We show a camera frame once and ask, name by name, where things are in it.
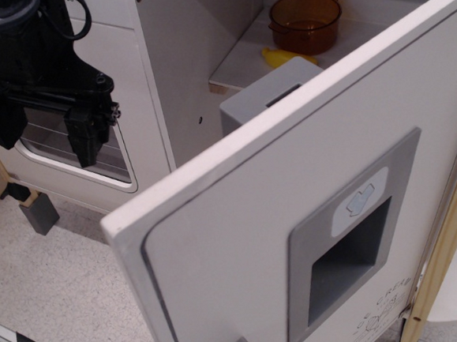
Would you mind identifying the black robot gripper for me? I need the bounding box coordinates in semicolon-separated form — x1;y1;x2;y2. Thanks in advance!
0;0;120;167

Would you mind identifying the white toy fridge door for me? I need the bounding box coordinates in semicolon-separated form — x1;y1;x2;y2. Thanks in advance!
101;0;457;342

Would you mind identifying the white fridge cabinet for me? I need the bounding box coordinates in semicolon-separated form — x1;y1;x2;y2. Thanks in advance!
137;0;428;165

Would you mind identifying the grey cabinet foot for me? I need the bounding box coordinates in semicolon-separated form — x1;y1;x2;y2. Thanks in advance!
20;194;60;235

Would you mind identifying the white toy oven door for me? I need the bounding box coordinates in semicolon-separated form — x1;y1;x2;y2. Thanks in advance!
0;0;174;212

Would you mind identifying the yellow toy banana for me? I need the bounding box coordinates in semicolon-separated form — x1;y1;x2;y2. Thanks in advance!
261;47;318;68

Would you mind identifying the grey ice dispenser box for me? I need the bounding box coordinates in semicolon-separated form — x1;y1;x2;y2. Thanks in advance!
219;57;324;137

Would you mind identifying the amber transparent plastic pot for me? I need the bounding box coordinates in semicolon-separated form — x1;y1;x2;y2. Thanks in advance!
268;0;343;55

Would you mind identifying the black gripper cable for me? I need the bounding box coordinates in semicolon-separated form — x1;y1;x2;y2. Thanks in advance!
36;0;93;44

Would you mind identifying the wooden side frame post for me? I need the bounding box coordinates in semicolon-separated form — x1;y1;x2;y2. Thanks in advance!
399;163;457;342

